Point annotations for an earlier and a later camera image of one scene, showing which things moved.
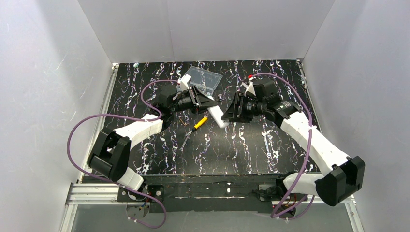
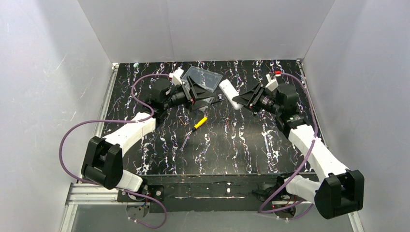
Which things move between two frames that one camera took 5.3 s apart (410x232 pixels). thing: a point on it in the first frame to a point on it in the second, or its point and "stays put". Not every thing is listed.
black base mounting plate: (175, 193) stays put
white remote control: (217, 113) to (230, 92)
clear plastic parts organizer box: (204, 80) stays put
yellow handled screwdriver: (193, 129) stays put
